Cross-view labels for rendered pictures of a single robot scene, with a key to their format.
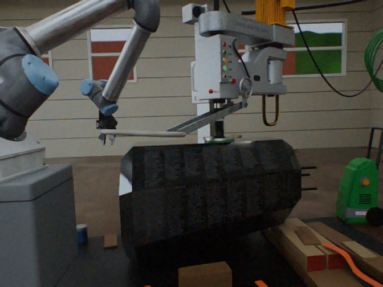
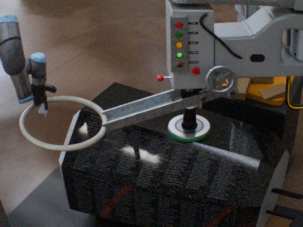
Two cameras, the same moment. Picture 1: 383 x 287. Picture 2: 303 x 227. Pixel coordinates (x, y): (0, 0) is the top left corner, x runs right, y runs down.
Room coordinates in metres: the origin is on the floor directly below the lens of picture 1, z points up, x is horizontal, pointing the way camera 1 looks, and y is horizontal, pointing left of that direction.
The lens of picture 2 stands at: (0.33, -1.44, 2.42)
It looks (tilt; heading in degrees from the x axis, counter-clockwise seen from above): 33 degrees down; 38
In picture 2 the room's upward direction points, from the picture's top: 1 degrees counter-clockwise
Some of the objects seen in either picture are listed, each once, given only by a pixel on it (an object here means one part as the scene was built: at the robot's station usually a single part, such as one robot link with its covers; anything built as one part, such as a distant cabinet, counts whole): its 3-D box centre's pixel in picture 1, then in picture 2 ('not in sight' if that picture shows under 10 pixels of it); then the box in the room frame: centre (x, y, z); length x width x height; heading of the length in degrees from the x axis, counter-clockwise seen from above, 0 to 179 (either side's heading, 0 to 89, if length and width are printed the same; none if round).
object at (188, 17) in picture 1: (192, 13); not in sight; (3.11, -0.04, 2.00); 0.20 x 0.18 x 0.15; 8
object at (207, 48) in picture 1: (225, 72); (206, 42); (2.30, -0.26, 1.35); 0.36 x 0.22 x 0.45; 133
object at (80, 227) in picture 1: (81, 233); not in sight; (2.54, 0.95, 0.08); 0.10 x 0.10 x 0.13
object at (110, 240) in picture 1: (110, 240); not in sight; (2.51, 0.70, 0.02); 0.25 x 0.10 x 0.01; 15
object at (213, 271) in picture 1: (204, 278); not in sight; (1.77, -0.05, 0.07); 0.30 x 0.12 x 0.12; 103
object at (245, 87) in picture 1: (241, 87); (219, 75); (2.24, -0.37, 1.22); 0.15 x 0.10 x 0.15; 133
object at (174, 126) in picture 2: (219, 138); (189, 126); (2.25, -0.20, 0.87); 0.21 x 0.21 x 0.01
